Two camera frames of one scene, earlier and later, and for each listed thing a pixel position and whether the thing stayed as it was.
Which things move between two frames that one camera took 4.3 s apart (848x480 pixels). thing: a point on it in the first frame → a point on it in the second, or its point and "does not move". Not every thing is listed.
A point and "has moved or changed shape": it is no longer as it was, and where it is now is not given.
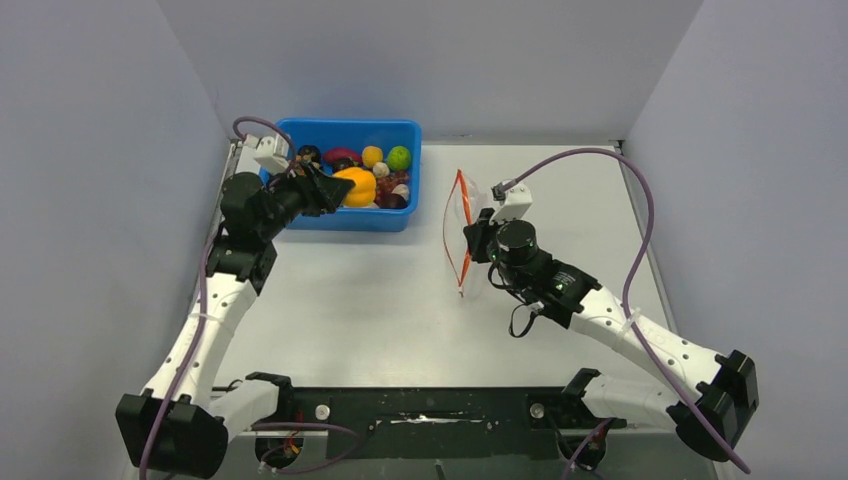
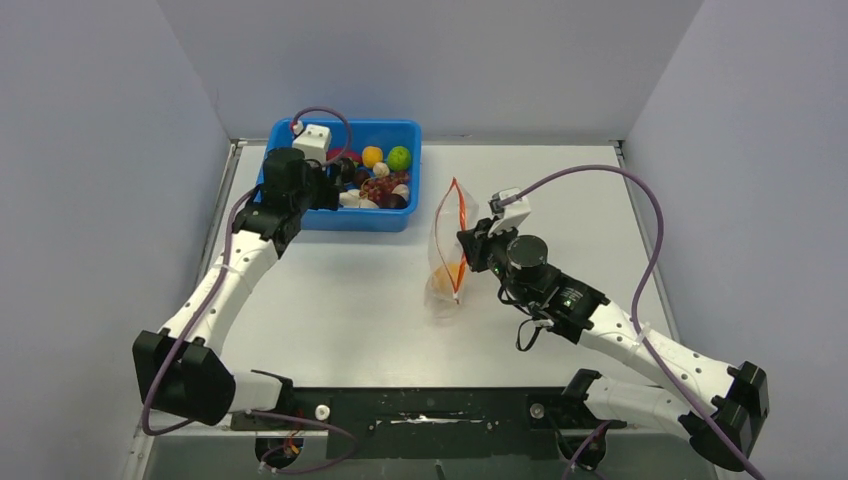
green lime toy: x=399 y=158 does not move
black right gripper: x=478 y=234 does not move
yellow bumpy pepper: x=364 y=191 → x=445 y=277
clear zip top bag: x=462 y=206 has moved or changed shape
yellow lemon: x=371 y=155 does not move
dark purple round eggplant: x=391 y=201 does not move
